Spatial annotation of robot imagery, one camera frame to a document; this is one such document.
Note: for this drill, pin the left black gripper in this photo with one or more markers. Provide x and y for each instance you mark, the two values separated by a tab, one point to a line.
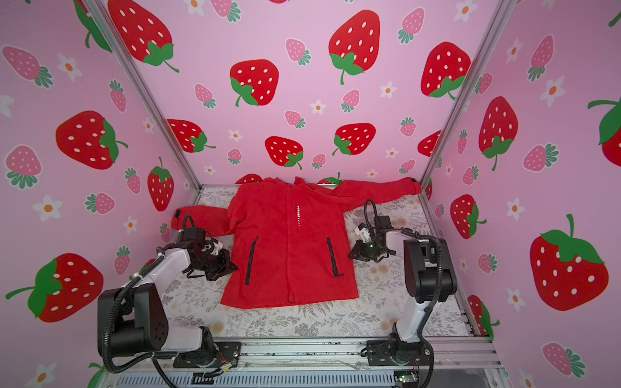
226	267

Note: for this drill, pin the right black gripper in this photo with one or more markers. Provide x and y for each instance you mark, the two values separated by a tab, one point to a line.
365	249

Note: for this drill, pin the red zip-up jacket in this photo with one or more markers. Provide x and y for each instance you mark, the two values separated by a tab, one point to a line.
291	244

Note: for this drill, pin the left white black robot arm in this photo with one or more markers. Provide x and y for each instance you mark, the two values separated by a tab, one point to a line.
132	324

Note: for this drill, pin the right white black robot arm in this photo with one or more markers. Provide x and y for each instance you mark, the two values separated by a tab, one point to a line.
429	279

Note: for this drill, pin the floral patterned table mat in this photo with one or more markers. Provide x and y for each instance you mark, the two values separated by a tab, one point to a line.
382	295

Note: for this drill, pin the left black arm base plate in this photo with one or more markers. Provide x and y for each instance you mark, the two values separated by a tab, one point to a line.
223	355

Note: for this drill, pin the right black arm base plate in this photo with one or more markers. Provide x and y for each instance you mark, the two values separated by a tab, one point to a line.
385	353

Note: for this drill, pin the aluminium front rail frame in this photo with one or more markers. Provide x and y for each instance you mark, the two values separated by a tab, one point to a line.
328	362

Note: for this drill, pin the left aluminium corner post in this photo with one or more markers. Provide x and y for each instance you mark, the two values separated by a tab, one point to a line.
104	22

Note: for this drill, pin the aluminium corner post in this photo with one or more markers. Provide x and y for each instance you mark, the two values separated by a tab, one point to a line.
104	22
497	25

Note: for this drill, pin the right aluminium corner post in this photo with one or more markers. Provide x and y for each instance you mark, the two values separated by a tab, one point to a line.
497	25

